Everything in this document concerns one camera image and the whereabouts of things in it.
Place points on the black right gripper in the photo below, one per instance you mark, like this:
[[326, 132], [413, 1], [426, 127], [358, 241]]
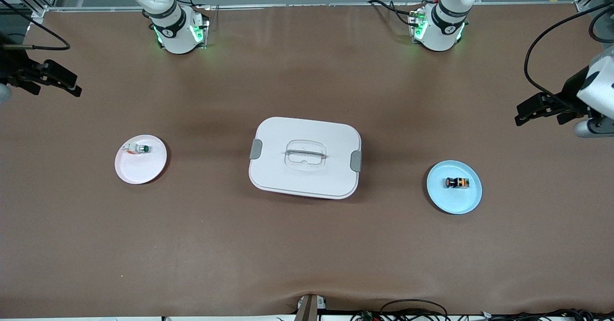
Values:
[[13, 65]]

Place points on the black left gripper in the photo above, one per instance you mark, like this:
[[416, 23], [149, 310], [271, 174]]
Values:
[[572, 89]]

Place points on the orange push button switch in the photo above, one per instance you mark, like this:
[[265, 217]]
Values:
[[458, 183]]

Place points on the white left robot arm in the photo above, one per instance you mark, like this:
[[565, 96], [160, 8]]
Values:
[[443, 28]]

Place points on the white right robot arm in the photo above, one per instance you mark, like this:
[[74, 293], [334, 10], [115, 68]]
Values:
[[175, 33]]

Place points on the light blue round plate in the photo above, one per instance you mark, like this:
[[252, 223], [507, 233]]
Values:
[[455, 201]]

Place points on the pink round plate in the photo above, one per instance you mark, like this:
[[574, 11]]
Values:
[[141, 170]]

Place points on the grey box latch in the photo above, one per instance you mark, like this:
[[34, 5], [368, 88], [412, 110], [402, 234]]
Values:
[[255, 149], [356, 161]]

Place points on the white lidded storage box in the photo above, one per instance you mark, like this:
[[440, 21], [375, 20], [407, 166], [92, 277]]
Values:
[[307, 177]]

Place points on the brown table mat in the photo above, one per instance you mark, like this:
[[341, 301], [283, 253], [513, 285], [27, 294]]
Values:
[[307, 244]]

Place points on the green push button switch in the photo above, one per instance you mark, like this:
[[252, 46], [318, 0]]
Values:
[[142, 148]]

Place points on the metal post with clamp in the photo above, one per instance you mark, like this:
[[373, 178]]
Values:
[[307, 309]]

